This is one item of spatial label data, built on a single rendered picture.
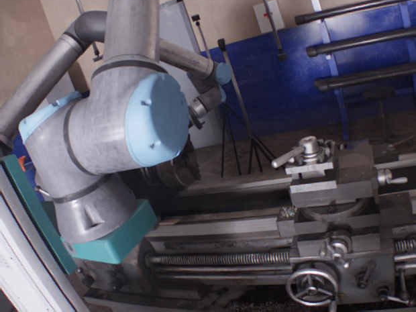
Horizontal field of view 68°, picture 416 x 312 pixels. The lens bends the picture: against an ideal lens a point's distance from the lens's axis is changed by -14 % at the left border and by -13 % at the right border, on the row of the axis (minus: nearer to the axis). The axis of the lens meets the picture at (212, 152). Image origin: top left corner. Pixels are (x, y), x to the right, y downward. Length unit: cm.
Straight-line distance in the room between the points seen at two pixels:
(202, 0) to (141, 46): 405
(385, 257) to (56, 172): 110
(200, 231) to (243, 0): 340
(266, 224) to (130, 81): 104
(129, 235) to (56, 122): 27
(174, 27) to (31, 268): 431
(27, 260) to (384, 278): 119
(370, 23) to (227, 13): 180
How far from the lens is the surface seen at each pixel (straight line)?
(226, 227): 155
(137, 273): 176
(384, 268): 137
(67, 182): 69
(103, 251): 71
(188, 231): 164
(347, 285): 143
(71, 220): 72
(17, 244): 76
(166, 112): 57
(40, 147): 68
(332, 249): 118
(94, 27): 126
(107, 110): 57
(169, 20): 485
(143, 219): 76
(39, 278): 79
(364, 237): 126
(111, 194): 71
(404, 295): 131
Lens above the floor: 166
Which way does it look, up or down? 20 degrees down
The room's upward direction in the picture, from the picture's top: 19 degrees counter-clockwise
